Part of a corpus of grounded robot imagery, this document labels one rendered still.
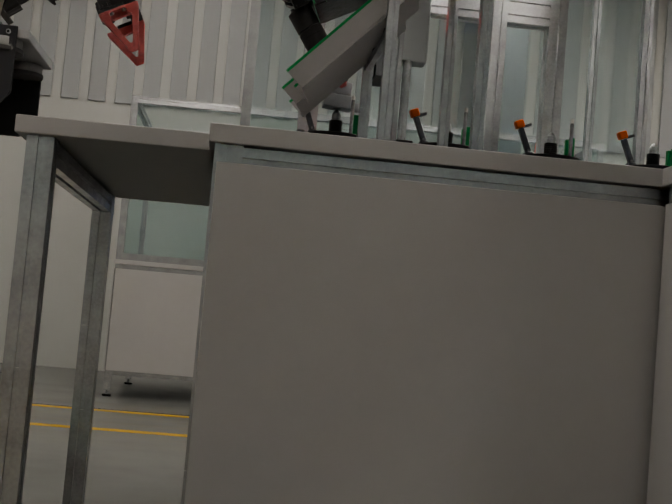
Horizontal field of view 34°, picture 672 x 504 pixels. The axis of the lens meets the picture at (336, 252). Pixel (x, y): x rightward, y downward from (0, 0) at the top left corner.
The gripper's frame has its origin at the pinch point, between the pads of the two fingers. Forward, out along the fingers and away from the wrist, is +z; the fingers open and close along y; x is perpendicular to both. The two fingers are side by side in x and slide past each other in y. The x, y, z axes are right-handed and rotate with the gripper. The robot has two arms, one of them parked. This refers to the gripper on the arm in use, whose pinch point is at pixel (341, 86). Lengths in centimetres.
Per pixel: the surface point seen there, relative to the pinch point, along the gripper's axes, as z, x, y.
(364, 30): -0.4, 2.2, -49.8
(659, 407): 78, -2, -80
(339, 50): 0.6, 7.8, -48.9
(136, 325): 12, 89, 495
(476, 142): 27, -5, -53
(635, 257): 56, -12, -75
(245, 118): -16, 12, 82
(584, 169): 40, -12, -76
